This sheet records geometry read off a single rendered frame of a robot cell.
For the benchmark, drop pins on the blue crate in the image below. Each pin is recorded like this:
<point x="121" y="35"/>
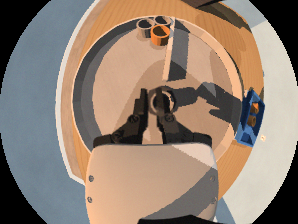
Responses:
<point x="245" y="132"/>

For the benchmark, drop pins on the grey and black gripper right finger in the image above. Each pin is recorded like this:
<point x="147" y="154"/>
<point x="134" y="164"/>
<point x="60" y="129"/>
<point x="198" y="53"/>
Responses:
<point x="174" y="131"/>

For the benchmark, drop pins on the orange hollow ring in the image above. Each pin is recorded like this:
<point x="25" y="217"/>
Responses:
<point x="253" y="107"/>
<point x="251" y="121"/>

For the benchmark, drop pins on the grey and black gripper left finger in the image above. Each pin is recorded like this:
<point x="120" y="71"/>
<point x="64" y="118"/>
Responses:
<point x="135" y="126"/>

